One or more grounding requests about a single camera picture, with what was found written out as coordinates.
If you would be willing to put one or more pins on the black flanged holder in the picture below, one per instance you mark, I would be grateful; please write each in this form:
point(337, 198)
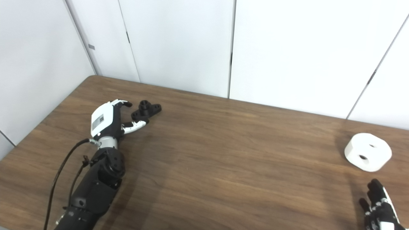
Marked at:
point(147, 110)

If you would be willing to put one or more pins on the round white piece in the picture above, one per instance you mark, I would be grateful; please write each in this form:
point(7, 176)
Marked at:
point(364, 148)

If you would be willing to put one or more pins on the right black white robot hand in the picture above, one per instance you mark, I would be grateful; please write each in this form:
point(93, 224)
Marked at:
point(381, 214)

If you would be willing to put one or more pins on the small gray wall tag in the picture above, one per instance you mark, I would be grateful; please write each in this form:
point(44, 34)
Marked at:
point(91, 47)

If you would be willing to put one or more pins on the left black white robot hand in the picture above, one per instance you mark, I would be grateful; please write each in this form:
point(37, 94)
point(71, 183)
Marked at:
point(102, 119)

